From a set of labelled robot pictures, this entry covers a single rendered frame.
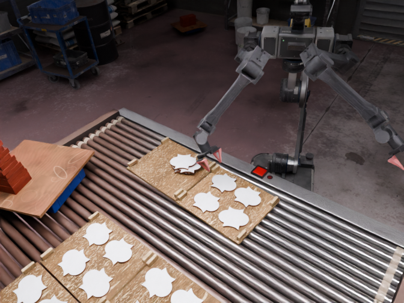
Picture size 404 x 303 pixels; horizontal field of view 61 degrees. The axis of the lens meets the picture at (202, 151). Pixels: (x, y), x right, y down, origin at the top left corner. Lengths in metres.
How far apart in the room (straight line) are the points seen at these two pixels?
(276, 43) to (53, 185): 1.45
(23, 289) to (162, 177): 0.84
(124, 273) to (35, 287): 0.37
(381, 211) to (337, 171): 0.54
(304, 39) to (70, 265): 1.66
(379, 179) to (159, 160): 2.14
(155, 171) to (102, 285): 0.71
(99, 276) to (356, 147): 2.87
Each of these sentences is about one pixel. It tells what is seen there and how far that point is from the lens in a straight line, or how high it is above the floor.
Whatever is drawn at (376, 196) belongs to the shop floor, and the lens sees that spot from 3.31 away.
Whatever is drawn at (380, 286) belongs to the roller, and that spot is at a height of 0.91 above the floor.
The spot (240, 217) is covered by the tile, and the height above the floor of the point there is 0.95.
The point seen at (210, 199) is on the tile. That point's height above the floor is 0.95.
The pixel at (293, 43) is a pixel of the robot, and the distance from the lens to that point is 2.04.
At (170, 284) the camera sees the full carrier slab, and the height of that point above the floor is 0.95.
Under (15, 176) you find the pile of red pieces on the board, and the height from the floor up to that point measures 1.12.
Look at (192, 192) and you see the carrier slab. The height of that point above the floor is 0.94.
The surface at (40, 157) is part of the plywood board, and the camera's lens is 2.19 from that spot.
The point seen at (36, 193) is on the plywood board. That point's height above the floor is 1.04.
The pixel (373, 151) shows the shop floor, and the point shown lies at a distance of 3.77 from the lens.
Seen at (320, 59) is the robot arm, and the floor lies 1.61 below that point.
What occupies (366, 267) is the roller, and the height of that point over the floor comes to 0.91.
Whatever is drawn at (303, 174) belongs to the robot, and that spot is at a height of 0.24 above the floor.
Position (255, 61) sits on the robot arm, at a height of 1.59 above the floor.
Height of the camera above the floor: 2.27
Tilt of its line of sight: 40 degrees down
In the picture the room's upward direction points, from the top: 5 degrees counter-clockwise
